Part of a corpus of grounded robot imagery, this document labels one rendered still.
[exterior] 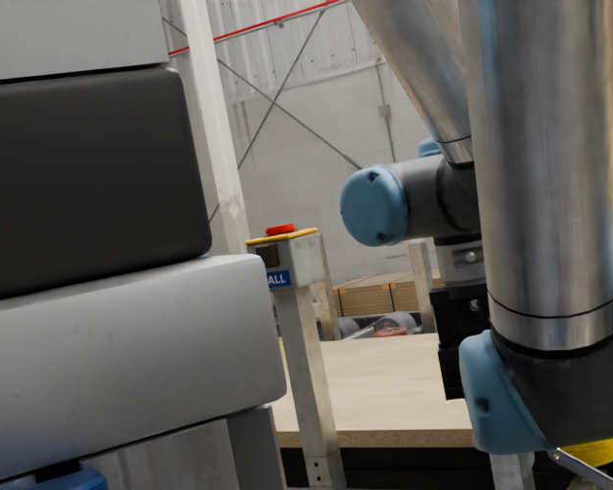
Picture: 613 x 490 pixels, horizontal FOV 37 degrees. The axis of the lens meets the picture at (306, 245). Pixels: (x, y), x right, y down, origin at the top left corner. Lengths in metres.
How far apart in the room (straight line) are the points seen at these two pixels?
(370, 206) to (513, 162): 0.39
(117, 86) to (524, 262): 0.31
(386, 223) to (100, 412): 0.65
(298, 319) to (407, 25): 0.56
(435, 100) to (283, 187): 9.15
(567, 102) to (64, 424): 0.32
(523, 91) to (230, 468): 0.29
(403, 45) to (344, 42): 8.71
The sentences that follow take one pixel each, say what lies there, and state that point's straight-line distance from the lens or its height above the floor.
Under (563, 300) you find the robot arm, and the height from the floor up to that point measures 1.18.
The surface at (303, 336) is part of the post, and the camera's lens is 1.18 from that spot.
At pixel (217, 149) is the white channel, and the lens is 2.44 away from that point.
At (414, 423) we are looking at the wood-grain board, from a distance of 1.40.
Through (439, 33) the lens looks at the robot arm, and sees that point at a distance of 0.72.
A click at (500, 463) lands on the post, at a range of 1.10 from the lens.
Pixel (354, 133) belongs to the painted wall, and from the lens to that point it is 9.37.
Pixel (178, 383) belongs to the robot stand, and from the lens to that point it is 0.20.
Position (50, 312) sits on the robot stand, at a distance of 0.19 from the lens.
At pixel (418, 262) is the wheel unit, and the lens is 2.31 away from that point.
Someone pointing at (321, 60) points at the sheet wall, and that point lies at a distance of 9.56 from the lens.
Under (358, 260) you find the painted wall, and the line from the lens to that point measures 9.49.
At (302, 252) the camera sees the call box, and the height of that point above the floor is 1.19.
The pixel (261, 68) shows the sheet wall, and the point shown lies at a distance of 9.98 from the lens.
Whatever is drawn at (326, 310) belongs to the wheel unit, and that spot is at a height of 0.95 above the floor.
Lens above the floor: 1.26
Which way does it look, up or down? 3 degrees down
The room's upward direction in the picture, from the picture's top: 11 degrees counter-clockwise
